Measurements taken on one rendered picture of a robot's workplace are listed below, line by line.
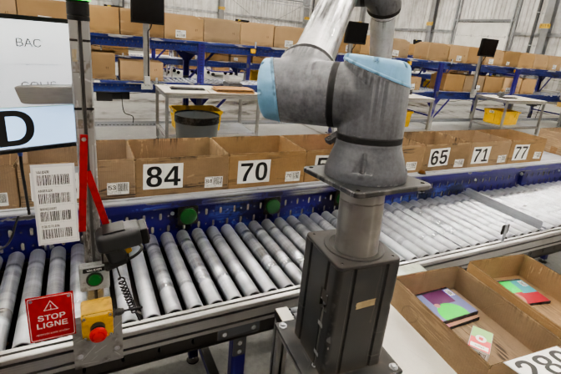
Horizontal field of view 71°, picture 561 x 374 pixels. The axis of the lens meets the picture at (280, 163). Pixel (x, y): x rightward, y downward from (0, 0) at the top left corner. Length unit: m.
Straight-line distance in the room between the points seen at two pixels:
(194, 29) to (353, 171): 5.53
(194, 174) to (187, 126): 2.69
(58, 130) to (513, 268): 1.62
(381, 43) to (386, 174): 0.76
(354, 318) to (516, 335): 0.60
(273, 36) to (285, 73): 5.86
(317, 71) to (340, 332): 0.62
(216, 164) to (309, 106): 0.91
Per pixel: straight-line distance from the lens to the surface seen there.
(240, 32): 6.49
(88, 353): 1.27
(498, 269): 1.75
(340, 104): 0.86
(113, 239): 1.01
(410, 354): 1.27
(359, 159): 0.86
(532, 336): 1.44
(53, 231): 1.06
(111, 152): 1.92
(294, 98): 0.87
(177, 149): 1.96
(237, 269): 1.47
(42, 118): 1.08
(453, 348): 1.25
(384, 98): 0.85
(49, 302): 1.15
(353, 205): 0.92
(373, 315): 1.07
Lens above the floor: 1.56
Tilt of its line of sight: 18 degrees down
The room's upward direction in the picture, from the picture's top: 6 degrees clockwise
